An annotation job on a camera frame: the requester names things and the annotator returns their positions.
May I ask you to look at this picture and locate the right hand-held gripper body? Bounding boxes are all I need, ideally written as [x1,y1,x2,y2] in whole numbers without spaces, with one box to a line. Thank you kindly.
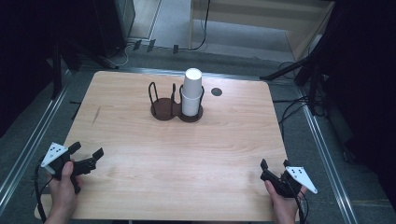
[261,166,318,199]

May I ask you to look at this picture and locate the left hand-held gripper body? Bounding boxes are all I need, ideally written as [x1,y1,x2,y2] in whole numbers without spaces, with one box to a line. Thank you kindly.
[40,142,82,195]

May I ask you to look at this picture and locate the dark brown cup holder rack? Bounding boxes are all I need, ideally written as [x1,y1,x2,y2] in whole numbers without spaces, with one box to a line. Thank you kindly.
[148,81,205,123]

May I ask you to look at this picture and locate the stack of white paper cups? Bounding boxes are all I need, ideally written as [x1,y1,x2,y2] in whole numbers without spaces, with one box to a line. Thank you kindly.
[181,67,204,117]

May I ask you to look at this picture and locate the person's right hand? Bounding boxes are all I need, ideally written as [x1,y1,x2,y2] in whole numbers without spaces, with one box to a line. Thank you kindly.
[264,180,308,224]

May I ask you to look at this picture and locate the person's left hand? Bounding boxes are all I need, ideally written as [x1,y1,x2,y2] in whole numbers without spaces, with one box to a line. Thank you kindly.
[46,161,83,216]

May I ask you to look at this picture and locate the black metal stand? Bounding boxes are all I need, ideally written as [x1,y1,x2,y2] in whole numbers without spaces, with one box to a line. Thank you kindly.
[50,36,120,101]

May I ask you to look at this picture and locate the black tripod stand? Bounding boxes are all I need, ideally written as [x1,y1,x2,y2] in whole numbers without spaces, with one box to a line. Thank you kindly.
[260,46,331,116]

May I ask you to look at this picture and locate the black cabinet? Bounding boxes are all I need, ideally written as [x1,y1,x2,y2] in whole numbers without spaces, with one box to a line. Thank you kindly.
[92,0,136,59]

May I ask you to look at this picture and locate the aluminium floor rail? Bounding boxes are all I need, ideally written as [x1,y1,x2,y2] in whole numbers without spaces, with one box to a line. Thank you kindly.
[297,87,359,224]
[0,82,71,208]

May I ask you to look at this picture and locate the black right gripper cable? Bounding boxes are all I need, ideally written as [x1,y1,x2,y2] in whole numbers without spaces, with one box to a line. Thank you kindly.
[292,183,310,224]

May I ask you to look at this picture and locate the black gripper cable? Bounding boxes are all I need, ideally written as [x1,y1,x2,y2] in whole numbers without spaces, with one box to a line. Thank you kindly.
[292,183,310,224]
[33,161,49,224]

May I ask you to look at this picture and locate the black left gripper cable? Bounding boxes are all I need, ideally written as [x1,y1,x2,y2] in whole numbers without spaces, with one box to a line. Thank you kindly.
[33,161,49,224]

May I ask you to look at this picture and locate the black floor cables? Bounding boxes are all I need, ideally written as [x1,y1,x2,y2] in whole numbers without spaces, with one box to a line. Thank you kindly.
[272,60,316,132]

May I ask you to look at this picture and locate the white floor cable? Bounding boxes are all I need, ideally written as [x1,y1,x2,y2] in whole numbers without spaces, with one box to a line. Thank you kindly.
[115,43,134,68]

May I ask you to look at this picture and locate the black hanging cable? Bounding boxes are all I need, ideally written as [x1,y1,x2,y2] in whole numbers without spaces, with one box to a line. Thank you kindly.
[186,0,211,51]

